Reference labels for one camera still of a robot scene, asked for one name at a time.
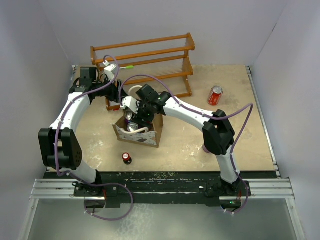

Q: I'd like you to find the white box under rack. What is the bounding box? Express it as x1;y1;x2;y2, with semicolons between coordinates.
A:
109;101;119;107

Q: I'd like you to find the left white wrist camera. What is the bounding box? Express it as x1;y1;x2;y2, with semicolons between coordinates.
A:
103;60;119;81

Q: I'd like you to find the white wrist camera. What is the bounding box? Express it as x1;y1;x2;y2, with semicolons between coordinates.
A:
120;96;139;114
103;60;119;81

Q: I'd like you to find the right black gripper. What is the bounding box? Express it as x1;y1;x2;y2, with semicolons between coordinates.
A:
131;98;156;128

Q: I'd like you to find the red cola can back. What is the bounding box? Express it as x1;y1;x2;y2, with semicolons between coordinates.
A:
207;85;223;106

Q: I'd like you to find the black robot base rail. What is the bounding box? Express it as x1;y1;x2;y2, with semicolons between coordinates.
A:
61;171;278;210

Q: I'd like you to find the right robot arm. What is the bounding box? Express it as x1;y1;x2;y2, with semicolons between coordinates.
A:
136;84;240;196

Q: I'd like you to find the purple can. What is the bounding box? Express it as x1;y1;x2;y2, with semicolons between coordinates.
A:
126;122;140;133
124;110;134;124
202;144;210;153

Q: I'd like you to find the purple cable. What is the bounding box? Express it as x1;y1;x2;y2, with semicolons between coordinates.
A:
118;74;254;216
53;55;135;222

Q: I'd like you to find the orange wooden rack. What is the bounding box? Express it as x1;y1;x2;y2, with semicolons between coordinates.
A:
90;32;196;98

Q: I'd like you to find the canvas tote bag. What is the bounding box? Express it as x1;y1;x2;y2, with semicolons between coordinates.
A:
112;84;164;149

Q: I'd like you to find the green-capped marker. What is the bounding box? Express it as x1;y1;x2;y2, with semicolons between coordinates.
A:
120;65;134;70

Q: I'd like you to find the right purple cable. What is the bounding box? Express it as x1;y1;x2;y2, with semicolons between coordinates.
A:
118;74;254;216

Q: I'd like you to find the small red-capped dark bottle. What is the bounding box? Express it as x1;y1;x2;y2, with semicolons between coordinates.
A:
122;152;132;165

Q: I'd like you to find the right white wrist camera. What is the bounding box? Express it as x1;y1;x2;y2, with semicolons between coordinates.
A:
120;96;139;114

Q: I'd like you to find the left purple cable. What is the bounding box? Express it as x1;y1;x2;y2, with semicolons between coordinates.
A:
53;55;135;222

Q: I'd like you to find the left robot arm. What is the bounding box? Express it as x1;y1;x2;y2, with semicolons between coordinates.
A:
38;63;120;196

